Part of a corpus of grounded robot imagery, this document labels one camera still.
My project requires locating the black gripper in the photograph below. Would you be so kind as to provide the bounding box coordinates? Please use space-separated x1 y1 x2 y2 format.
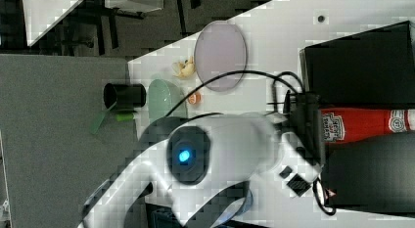
283 91 326 165

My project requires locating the red plush ketchup bottle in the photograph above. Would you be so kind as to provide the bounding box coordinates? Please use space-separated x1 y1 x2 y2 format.
321 108 415 144

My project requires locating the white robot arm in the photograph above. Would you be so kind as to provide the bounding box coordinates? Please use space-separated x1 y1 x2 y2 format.
78 93 324 228

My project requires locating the silver black toaster oven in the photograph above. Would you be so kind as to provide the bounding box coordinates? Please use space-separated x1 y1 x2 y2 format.
299 22 414 217

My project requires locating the lavender round plate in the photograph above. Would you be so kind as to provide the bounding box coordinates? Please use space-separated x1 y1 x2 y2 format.
194 21 248 83

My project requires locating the orange slice toy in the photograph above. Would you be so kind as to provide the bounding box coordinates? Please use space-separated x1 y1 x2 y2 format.
187 92 202 105

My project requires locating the yellow plush banana toy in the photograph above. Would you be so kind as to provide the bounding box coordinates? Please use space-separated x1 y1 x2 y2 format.
172 56 196 78

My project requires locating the green perforated colander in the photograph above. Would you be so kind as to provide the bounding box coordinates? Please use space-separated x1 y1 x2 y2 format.
148 79 183 122

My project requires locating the black utensil holder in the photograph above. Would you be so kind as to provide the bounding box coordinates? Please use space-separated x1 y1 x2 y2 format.
103 83 147 110

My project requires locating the green slotted spatula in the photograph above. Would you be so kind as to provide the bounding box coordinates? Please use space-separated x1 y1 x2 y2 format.
89 102 137 135

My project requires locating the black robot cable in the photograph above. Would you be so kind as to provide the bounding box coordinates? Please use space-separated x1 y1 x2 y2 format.
162 69 306 119

